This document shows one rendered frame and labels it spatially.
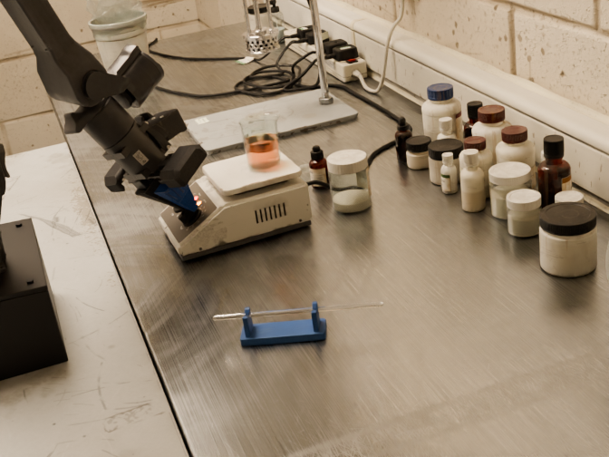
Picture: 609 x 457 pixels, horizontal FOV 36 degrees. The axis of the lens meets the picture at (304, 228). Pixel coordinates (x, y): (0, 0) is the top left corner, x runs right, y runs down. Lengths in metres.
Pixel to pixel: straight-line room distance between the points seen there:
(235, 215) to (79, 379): 0.34
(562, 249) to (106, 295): 0.59
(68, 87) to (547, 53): 0.70
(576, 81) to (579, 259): 0.33
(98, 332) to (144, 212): 0.36
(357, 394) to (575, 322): 0.26
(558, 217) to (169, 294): 0.50
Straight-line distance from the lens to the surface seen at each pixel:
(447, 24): 1.74
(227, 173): 1.36
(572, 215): 1.17
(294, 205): 1.34
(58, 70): 1.19
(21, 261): 1.18
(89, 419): 1.05
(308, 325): 1.10
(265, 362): 1.07
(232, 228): 1.32
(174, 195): 1.29
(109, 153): 1.28
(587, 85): 1.39
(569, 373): 1.01
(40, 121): 3.84
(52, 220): 1.57
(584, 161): 1.35
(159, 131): 1.29
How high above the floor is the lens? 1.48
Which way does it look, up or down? 25 degrees down
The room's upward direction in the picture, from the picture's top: 8 degrees counter-clockwise
